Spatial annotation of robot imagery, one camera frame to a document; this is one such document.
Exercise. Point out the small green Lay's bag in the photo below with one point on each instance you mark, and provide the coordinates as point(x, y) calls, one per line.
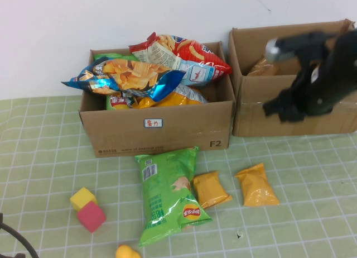
point(114, 103)

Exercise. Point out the yellow foam cube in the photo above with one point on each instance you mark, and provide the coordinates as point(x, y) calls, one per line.
point(82, 196)

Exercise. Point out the large green Lay's chip bag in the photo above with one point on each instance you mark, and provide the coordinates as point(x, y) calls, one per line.
point(164, 191)

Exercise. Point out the yellow snack packet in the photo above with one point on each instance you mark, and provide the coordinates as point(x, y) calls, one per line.
point(256, 186)
point(210, 189)

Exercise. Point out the cardboard box with F2 print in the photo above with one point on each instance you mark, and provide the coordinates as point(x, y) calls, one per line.
point(181, 129)

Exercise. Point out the yellow rubber toy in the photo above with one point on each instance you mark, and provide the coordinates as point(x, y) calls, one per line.
point(125, 252)

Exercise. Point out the blue potato chip bag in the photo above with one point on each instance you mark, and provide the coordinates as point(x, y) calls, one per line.
point(134, 73)

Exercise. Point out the cardboard box with clear tape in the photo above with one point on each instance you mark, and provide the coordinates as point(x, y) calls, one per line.
point(251, 115)

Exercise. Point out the pink foam cube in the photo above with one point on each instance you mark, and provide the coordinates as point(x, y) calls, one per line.
point(90, 216)

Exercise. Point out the brown biscuit packet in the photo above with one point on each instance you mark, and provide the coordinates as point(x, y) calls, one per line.
point(259, 69)

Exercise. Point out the green checkered tablecloth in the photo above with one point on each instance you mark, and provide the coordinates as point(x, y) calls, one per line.
point(306, 213)

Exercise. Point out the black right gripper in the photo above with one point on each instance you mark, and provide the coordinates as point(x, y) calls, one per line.
point(299, 93)

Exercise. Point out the white label with red writing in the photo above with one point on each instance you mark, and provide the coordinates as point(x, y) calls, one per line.
point(153, 123)

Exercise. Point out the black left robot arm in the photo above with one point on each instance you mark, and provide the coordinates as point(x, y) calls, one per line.
point(8, 255)

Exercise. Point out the yellow chip bag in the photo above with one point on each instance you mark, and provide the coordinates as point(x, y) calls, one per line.
point(173, 100)

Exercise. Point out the red fries snack bag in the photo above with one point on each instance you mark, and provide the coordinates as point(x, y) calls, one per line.
point(195, 57)

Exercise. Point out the plain green snack bag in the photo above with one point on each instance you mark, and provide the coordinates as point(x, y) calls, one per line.
point(107, 56)

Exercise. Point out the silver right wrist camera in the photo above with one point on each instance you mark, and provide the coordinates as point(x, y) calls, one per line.
point(276, 50)

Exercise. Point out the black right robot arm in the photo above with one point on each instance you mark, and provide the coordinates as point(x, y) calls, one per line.
point(343, 73)

